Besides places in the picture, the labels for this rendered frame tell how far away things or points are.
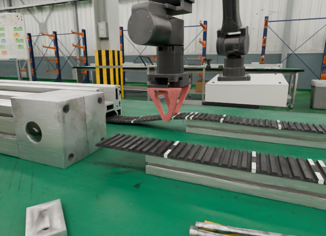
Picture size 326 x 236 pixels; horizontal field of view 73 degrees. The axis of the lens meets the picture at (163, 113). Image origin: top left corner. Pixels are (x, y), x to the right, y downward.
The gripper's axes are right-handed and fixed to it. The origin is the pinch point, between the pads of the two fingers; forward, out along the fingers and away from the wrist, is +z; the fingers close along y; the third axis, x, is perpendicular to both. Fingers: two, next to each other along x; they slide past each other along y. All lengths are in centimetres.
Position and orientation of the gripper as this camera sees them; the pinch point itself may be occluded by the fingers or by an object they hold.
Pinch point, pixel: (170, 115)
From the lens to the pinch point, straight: 49.1
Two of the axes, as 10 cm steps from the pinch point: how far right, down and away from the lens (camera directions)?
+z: 0.1, 9.7, 2.2
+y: -3.7, 2.1, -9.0
